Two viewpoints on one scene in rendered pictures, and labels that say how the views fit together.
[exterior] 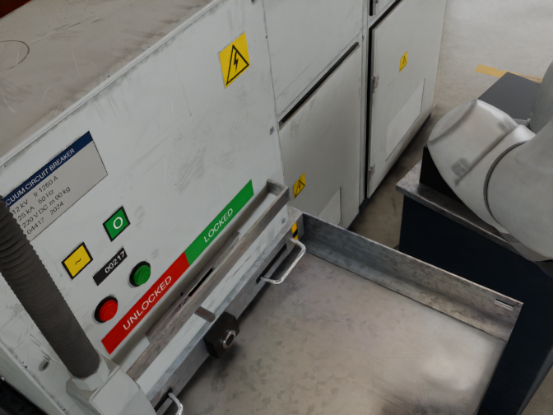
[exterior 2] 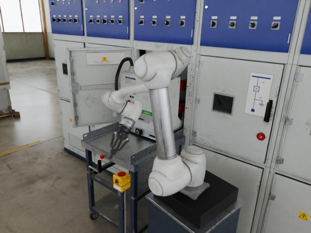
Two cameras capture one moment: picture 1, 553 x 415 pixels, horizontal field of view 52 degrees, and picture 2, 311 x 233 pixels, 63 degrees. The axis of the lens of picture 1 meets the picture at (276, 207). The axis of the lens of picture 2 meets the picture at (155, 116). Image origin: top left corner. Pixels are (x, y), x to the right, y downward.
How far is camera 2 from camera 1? 204 cm
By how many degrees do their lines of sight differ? 75
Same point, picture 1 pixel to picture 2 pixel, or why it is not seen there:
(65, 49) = not seen: hidden behind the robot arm
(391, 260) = (150, 149)
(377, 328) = (137, 150)
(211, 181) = (147, 103)
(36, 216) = (127, 81)
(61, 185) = (131, 81)
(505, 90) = (225, 184)
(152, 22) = not seen: hidden behind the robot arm
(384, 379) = (125, 149)
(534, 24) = not seen: outside the picture
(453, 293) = (140, 156)
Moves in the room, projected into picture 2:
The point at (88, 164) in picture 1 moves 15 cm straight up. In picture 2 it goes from (133, 82) to (133, 64)
